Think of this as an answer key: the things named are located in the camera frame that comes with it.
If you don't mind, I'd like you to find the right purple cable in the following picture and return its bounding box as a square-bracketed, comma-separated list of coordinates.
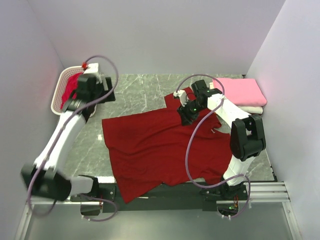
[176, 73, 251, 220]

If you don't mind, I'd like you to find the aluminium rail frame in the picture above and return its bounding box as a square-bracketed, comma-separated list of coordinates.
[24, 181, 292, 206]

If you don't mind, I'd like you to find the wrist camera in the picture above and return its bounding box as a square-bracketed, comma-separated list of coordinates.
[173, 90, 188, 106]
[83, 63, 101, 76]

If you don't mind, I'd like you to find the dark red t shirt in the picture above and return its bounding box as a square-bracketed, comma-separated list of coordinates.
[101, 94, 232, 203]

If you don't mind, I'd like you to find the folded white t shirt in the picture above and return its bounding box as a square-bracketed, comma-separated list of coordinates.
[238, 106, 263, 115]

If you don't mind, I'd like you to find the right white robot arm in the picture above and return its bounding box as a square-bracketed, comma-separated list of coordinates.
[173, 79, 266, 200]

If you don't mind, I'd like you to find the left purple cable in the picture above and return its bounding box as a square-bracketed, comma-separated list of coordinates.
[26, 55, 120, 217]

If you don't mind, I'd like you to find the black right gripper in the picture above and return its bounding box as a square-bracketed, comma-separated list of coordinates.
[177, 98, 206, 127]

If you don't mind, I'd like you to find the white plastic laundry basket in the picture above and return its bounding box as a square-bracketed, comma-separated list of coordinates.
[50, 66, 83, 116]

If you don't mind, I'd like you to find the folded pink t shirt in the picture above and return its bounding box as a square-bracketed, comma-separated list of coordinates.
[218, 78, 267, 107]

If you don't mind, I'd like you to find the purple cable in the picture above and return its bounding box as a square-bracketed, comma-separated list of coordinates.
[176, 73, 251, 220]
[26, 55, 120, 217]

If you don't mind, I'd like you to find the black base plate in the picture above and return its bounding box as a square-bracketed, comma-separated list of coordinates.
[69, 181, 245, 216]

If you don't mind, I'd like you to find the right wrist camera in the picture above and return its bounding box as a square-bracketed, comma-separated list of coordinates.
[173, 90, 188, 106]

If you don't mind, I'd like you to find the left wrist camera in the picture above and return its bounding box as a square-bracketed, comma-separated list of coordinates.
[83, 63, 101, 76]

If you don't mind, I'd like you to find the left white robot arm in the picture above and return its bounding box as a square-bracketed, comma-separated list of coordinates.
[20, 73, 116, 202]

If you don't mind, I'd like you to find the crimson t shirt in basket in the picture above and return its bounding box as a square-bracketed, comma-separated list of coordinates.
[60, 72, 82, 109]

